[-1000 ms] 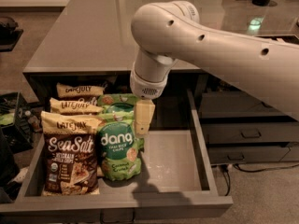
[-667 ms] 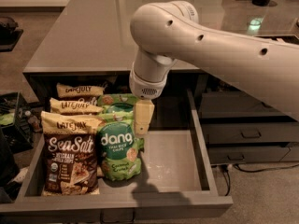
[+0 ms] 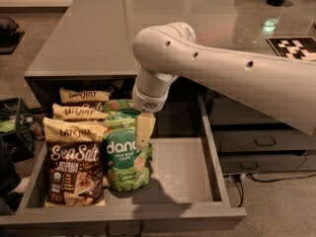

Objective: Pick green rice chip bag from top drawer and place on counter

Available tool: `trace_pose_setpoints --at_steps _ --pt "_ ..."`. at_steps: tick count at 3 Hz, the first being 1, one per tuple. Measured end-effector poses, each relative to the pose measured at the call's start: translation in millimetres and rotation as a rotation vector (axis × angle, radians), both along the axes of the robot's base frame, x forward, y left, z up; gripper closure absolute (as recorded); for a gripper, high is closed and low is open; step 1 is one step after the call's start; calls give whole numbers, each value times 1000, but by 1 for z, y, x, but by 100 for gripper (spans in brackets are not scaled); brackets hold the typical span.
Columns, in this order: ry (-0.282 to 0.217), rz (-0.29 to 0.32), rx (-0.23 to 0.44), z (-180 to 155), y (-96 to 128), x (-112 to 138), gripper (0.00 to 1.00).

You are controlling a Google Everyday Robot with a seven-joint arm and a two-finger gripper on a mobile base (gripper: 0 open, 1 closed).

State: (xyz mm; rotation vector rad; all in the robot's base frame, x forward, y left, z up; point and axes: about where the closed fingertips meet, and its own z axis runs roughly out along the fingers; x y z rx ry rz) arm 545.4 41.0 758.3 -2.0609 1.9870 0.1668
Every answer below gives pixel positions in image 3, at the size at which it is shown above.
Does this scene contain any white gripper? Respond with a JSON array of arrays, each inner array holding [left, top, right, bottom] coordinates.
[[132, 85, 169, 150]]

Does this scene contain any green dang chip bag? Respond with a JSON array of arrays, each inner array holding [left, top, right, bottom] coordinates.
[[102, 118, 152, 192], [103, 99, 140, 119]]

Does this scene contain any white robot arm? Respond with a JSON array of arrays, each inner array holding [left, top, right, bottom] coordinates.
[[132, 23, 316, 135]]

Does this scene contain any late july chip bag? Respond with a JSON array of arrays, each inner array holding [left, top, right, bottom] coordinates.
[[52, 104, 109, 121], [59, 88, 110, 112]]

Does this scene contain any front sea salt chip bag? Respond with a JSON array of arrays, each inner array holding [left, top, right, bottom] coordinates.
[[43, 118, 108, 207]]

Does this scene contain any open grey top drawer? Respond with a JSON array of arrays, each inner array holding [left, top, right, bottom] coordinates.
[[0, 96, 246, 237]]

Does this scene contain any grey counter cabinet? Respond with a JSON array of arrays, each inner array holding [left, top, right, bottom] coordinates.
[[24, 0, 316, 174]]

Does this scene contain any black crate on floor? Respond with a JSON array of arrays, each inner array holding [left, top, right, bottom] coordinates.
[[0, 98, 35, 162]]

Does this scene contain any black mat with dark object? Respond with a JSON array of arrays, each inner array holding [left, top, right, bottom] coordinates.
[[0, 17, 25, 55]]

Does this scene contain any black white marker tag board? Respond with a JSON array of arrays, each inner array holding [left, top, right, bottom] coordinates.
[[267, 37, 316, 61]]

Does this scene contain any closed drawer with handle upper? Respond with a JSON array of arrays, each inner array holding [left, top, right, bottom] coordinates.
[[209, 97, 278, 125]]

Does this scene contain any closed drawer with handle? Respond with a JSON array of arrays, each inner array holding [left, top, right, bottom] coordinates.
[[213, 130, 316, 153], [219, 155, 316, 174], [209, 97, 278, 125]]

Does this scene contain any closed drawer with handle lower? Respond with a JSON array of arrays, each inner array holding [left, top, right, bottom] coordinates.
[[219, 155, 316, 174]]

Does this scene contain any black floor cable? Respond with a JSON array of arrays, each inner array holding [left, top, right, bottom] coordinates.
[[223, 171, 316, 208]]

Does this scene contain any closed drawer with handle middle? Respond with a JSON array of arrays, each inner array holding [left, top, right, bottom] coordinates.
[[213, 130, 316, 153]]

